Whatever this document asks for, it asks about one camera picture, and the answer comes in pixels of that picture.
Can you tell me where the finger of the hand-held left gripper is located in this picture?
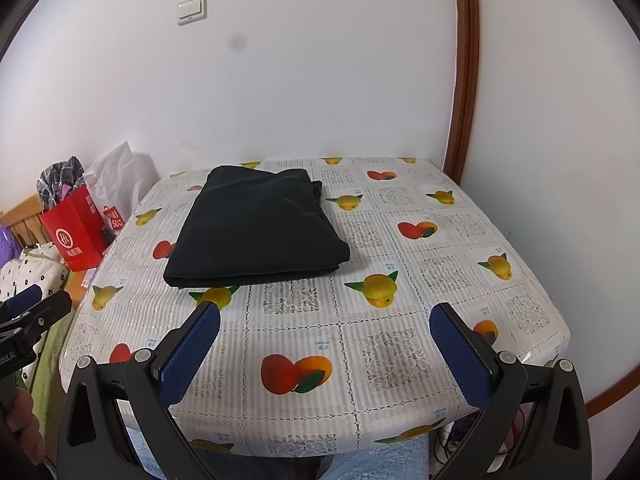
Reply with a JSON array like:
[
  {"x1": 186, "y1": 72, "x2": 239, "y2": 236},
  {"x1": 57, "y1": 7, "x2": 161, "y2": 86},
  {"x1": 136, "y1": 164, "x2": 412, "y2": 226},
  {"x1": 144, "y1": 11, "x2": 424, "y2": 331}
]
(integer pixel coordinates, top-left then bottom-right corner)
[
  {"x1": 0, "y1": 284, "x2": 45, "y2": 318},
  {"x1": 0, "y1": 290, "x2": 73, "y2": 341}
]

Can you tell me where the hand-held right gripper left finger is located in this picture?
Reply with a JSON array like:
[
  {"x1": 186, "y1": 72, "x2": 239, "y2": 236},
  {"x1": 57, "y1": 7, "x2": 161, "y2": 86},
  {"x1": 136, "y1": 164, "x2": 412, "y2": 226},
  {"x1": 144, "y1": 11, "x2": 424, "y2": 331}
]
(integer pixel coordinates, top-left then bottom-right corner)
[{"x1": 56, "y1": 301, "x2": 222, "y2": 480}]

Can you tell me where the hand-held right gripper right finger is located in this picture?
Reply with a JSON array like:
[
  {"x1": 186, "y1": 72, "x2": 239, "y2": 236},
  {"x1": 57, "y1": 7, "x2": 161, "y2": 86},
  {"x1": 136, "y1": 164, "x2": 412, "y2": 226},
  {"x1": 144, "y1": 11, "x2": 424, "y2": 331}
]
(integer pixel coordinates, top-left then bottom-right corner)
[{"x1": 430, "y1": 302, "x2": 593, "y2": 480}]

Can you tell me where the black sweatshirt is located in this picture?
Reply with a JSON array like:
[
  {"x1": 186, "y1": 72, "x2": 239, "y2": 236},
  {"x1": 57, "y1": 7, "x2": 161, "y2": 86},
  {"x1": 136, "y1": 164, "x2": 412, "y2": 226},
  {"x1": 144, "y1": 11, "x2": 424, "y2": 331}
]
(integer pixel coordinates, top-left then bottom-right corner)
[{"x1": 163, "y1": 165, "x2": 351, "y2": 291}]

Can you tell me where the person's left hand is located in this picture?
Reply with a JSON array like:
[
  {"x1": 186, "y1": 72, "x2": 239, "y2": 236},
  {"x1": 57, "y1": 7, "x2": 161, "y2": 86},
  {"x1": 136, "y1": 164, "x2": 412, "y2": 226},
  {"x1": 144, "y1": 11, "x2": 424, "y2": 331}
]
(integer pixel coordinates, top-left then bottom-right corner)
[{"x1": 0, "y1": 387, "x2": 46, "y2": 466}]

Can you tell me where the white dotted cloth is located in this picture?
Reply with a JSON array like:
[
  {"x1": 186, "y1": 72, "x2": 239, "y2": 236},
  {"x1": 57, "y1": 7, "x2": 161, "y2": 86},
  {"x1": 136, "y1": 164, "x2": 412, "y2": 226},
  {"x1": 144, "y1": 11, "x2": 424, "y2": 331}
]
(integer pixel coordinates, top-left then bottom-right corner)
[{"x1": 0, "y1": 242, "x2": 71, "y2": 381}]

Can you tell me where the wooden bedside cabinet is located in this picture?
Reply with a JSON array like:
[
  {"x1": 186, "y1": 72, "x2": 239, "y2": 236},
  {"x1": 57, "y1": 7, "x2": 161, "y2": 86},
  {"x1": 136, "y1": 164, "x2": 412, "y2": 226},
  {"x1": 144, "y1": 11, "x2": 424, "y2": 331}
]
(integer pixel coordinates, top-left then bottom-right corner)
[{"x1": 65, "y1": 266, "x2": 103, "y2": 308}]

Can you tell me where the green cloth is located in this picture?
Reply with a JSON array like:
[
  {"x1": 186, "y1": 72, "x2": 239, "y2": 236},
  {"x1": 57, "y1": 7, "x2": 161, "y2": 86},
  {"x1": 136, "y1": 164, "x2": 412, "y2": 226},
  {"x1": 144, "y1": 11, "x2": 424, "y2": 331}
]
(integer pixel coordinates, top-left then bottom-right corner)
[{"x1": 20, "y1": 305, "x2": 76, "y2": 461}]

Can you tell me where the purple fuzzy cloth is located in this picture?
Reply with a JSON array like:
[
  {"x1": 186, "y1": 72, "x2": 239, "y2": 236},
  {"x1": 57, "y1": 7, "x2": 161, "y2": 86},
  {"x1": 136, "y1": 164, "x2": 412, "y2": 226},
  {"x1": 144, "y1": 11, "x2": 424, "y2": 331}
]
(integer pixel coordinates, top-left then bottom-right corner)
[{"x1": 0, "y1": 225, "x2": 23, "y2": 263}]

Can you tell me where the wooden slatted headboard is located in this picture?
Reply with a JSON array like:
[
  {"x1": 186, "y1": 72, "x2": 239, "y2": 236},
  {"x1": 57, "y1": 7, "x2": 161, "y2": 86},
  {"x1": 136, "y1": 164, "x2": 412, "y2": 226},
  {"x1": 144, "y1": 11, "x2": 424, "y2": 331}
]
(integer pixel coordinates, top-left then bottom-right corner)
[{"x1": 0, "y1": 194, "x2": 51, "y2": 251}]

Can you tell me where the red paper bag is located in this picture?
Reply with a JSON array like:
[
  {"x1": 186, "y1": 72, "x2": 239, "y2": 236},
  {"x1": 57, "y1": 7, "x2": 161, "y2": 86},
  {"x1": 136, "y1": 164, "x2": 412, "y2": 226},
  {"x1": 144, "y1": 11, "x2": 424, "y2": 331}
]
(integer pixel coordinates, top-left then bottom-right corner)
[{"x1": 40, "y1": 184, "x2": 112, "y2": 273}]

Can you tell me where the fruit print tablecloth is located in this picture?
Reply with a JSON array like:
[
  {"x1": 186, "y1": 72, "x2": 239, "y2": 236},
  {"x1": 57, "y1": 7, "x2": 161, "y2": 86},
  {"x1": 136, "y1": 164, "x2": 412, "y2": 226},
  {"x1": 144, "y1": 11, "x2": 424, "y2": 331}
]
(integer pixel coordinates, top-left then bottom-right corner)
[{"x1": 59, "y1": 156, "x2": 572, "y2": 457}]

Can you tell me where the plaid cloth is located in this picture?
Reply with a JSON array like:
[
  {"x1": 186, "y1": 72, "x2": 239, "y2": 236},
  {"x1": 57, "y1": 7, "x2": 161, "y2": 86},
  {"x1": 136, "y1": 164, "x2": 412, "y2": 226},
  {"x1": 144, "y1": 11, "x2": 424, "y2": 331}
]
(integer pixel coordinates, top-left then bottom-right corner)
[{"x1": 39, "y1": 156, "x2": 86, "y2": 213}]

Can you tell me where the white plastic bag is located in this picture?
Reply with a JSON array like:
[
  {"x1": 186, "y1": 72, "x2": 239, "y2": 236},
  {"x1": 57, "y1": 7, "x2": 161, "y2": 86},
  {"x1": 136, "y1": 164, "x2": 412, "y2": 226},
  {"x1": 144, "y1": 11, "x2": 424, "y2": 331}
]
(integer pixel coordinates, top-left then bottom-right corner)
[{"x1": 82, "y1": 141, "x2": 161, "y2": 236}]

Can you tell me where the brown wooden baseboard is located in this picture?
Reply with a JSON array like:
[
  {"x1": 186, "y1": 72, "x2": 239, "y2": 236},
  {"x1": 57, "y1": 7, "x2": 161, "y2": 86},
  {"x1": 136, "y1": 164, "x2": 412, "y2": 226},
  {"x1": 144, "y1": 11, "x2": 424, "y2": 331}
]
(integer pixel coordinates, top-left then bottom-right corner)
[{"x1": 584, "y1": 360, "x2": 640, "y2": 418}]

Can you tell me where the brown wooden door trim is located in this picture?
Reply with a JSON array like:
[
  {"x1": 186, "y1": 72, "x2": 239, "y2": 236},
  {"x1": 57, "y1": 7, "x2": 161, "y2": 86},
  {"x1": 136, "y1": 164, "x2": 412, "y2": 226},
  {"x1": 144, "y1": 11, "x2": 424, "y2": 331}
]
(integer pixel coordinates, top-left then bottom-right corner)
[{"x1": 442, "y1": 0, "x2": 481, "y2": 183}]

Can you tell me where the tangle of cables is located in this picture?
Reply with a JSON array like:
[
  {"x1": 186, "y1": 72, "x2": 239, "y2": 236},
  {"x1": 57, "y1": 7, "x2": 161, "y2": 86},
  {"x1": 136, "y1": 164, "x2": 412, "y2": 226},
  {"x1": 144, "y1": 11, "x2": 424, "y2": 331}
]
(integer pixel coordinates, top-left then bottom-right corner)
[{"x1": 432, "y1": 405, "x2": 526, "y2": 468}]

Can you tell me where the white light switch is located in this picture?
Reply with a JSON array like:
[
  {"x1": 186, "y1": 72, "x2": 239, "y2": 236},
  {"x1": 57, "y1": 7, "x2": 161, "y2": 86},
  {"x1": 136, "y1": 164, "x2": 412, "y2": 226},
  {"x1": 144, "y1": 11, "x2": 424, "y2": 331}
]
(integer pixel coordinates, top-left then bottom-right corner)
[{"x1": 176, "y1": 0, "x2": 207, "y2": 26}]

